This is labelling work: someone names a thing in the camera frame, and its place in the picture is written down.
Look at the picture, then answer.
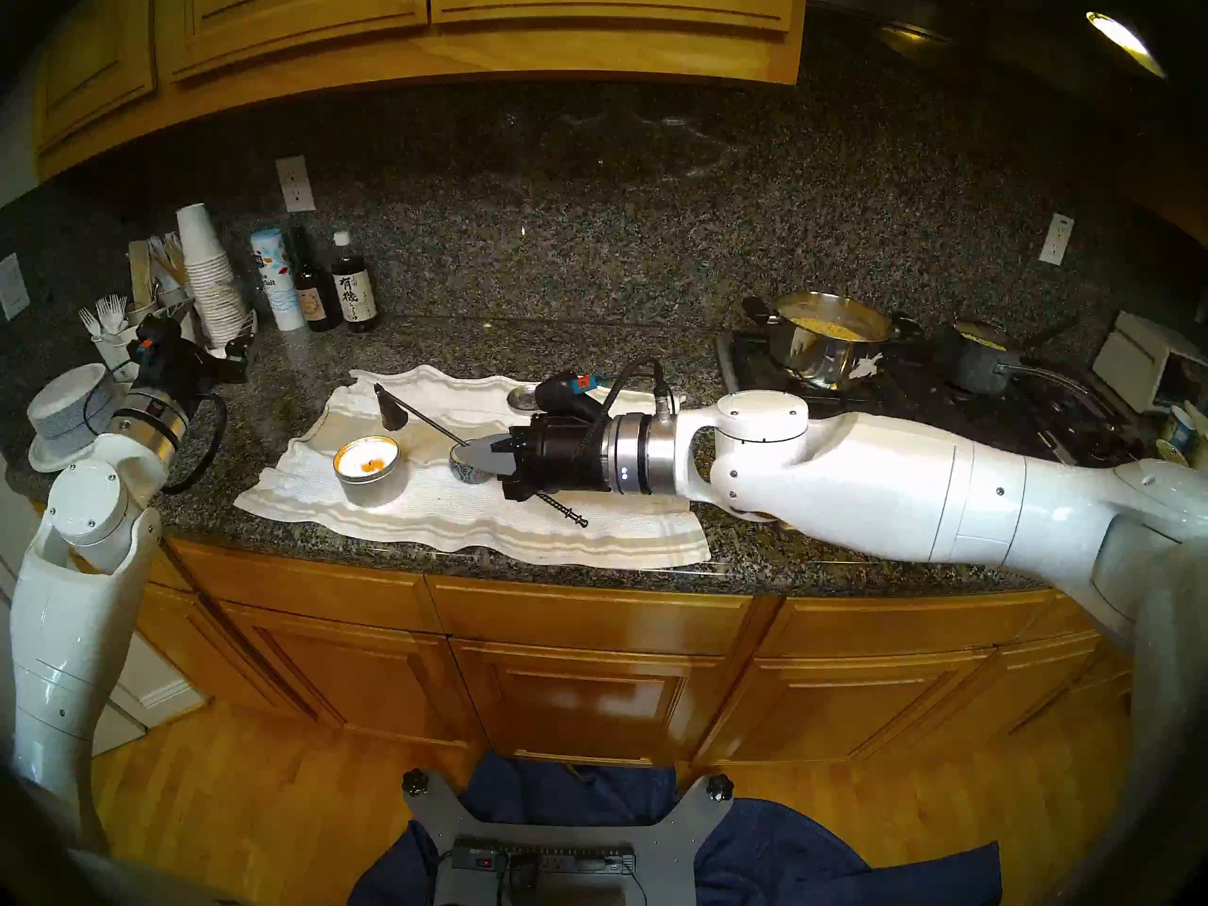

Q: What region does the dark oil bottle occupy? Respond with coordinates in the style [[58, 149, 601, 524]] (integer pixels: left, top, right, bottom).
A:
[[288, 225, 341, 333]]

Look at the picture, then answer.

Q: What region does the wooden wall cabinet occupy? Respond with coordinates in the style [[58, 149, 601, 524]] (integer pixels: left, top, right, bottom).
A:
[[33, 0, 811, 183]]

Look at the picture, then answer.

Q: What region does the soy sauce bottle white cap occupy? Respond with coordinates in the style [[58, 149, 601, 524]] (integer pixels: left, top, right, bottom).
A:
[[330, 231, 380, 334]]

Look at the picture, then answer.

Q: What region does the silver tin candle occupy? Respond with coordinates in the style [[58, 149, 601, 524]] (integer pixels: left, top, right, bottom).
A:
[[332, 435, 411, 509]]

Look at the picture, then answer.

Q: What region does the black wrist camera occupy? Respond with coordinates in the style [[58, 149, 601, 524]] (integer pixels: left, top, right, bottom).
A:
[[132, 316, 185, 371], [533, 371, 607, 422]]

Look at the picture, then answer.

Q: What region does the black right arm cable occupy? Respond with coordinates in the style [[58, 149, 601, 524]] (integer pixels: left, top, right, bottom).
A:
[[600, 354, 679, 416]]

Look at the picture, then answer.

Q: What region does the gray robot base plate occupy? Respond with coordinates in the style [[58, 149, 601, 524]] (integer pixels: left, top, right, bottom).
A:
[[401, 770, 735, 906]]

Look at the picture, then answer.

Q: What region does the bundle of wooden sticks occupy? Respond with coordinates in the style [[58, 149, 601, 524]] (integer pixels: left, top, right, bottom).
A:
[[127, 234, 192, 310]]

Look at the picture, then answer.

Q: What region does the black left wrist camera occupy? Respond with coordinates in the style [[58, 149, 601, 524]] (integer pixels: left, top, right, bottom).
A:
[[132, 316, 185, 371]]

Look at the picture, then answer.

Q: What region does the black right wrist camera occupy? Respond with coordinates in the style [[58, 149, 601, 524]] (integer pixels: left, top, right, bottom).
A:
[[533, 371, 607, 422]]

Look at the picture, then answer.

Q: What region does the stack of white paper plates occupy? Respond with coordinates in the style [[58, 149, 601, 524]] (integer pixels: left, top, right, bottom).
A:
[[26, 394, 143, 474]]

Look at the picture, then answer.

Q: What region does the dark range hood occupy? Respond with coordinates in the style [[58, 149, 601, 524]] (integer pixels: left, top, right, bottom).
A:
[[807, 0, 1208, 112]]

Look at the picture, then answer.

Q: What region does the stainless gas cooktop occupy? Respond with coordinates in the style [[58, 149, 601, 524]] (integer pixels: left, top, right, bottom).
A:
[[714, 328, 1162, 471]]

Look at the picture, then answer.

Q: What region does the wooden base cabinet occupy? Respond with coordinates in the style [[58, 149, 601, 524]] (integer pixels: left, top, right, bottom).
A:
[[38, 498, 1143, 773]]

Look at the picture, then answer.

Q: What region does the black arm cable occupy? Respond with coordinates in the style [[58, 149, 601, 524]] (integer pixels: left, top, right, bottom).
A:
[[160, 387, 227, 496], [600, 354, 679, 416]]

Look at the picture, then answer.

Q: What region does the wooden base cabinet door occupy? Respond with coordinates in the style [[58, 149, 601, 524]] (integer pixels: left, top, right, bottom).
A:
[[219, 600, 484, 750], [449, 637, 730, 765], [694, 649, 997, 765]]

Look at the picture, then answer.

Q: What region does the wooden drawer front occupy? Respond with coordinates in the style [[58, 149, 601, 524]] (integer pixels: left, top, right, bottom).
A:
[[755, 595, 1044, 660], [170, 539, 443, 633], [425, 574, 756, 657]]

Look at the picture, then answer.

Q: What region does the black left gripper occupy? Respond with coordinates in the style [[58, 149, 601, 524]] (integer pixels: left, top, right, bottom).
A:
[[175, 313, 260, 397]]

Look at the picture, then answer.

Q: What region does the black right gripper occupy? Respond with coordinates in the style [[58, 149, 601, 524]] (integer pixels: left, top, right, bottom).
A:
[[460, 413, 612, 501]]

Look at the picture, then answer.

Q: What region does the black saucepan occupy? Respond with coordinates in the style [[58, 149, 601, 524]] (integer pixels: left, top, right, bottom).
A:
[[937, 319, 1100, 397]]

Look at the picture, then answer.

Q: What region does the dark blue cloth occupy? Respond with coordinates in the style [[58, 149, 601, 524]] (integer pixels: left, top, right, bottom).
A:
[[347, 751, 1003, 906]]

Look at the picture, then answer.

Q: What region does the bunch of white plastic forks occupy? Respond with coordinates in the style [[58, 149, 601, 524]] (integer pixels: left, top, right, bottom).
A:
[[78, 295, 129, 339]]

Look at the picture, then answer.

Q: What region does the white sea salt canister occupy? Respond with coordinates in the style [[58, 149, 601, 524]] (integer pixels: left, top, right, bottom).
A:
[[249, 228, 307, 333]]

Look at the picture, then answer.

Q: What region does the range hood lamp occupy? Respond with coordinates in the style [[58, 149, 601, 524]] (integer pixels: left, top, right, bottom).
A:
[[1085, 9, 1168, 80]]

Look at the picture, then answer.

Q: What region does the stack of white paper cups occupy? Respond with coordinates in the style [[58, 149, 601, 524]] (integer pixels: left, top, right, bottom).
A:
[[176, 203, 248, 350]]

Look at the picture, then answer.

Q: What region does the black metal candle snuffer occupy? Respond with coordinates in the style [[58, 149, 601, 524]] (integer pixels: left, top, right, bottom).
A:
[[374, 382, 590, 529]]

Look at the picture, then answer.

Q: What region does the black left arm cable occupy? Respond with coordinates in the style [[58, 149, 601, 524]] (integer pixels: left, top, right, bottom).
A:
[[160, 387, 227, 496]]

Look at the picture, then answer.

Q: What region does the white beige striped towel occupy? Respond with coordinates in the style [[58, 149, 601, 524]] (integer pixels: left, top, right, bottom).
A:
[[234, 364, 713, 569]]

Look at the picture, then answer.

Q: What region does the white cup holding forks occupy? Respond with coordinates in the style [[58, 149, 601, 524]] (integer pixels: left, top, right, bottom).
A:
[[92, 328, 138, 383]]

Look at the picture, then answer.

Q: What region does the stainless steel cooking pot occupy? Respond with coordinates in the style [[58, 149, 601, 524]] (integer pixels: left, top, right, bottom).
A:
[[743, 291, 924, 391]]

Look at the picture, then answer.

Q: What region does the white countertop appliance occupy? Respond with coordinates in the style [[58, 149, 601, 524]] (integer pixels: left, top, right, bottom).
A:
[[1093, 310, 1208, 414]]

